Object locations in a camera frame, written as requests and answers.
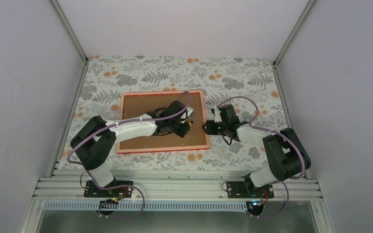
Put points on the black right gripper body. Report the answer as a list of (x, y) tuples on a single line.
[(223, 126)]

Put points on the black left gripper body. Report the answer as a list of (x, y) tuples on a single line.
[(179, 132)]

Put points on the red picture frame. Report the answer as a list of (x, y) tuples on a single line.
[(136, 104)]

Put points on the yellow handled screwdriver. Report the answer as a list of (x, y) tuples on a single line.
[(191, 122)]

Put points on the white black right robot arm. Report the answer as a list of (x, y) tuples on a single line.
[(286, 156)]

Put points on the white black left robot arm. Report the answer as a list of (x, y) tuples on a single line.
[(93, 143)]

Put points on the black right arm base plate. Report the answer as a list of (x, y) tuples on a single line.
[(245, 190)]

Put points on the grey slotted cable duct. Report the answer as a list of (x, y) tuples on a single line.
[(127, 205)]

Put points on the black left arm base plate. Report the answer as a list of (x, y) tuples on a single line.
[(92, 191)]

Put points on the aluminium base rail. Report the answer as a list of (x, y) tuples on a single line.
[(155, 185)]

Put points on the aluminium corner post right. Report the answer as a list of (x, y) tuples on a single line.
[(298, 24)]

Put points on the aluminium corner post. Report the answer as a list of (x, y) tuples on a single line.
[(298, 24), (69, 30)]

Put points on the aluminium corner post left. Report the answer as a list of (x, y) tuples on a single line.
[(69, 30)]

